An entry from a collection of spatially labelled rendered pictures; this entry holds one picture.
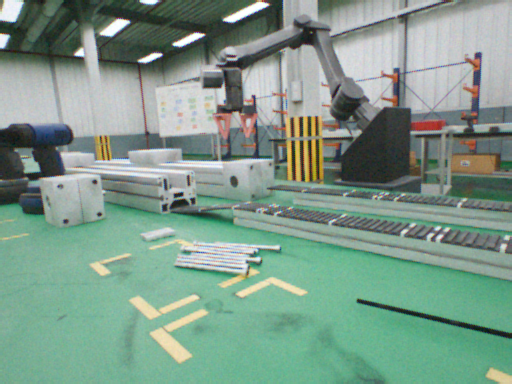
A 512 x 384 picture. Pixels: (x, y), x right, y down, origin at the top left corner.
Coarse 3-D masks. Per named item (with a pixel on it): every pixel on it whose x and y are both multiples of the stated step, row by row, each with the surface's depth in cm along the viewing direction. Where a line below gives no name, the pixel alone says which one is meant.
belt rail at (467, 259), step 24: (240, 216) 61; (264, 216) 56; (336, 240) 48; (360, 240) 46; (384, 240) 43; (408, 240) 41; (432, 264) 39; (456, 264) 38; (480, 264) 36; (504, 264) 35
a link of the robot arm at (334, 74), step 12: (312, 24) 123; (324, 24) 124; (312, 36) 129; (324, 36) 122; (324, 48) 118; (324, 60) 116; (336, 60) 115; (324, 72) 116; (336, 72) 112; (336, 84) 108; (348, 84) 104; (348, 96) 101; (360, 96) 102
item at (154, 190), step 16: (112, 176) 86; (128, 176) 80; (144, 176) 75; (160, 176) 72; (176, 176) 79; (192, 176) 79; (112, 192) 87; (128, 192) 84; (144, 192) 76; (160, 192) 72; (176, 192) 75; (192, 192) 80; (144, 208) 77; (160, 208) 73; (176, 208) 76
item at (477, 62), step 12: (468, 60) 599; (480, 60) 638; (396, 72) 749; (408, 72) 734; (480, 72) 642; (324, 84) 835; (396, 84) 754; (456, 84) 669; (396, 96) 757; (336, 120) 888; (324, 144) 857; (336, 144) 891; (468, 144) 639; (336, 156) 900
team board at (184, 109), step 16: (160, 96) 674; (176, 96) 655; (192, 96) 637; (208, 96) 620; (160, 112) 682; (176, 112) 662; (192, 112) 644; (208, 112) 626; (160, 128) 690; (176, 128) 669; (192, 128) 650; (208, 128) 633
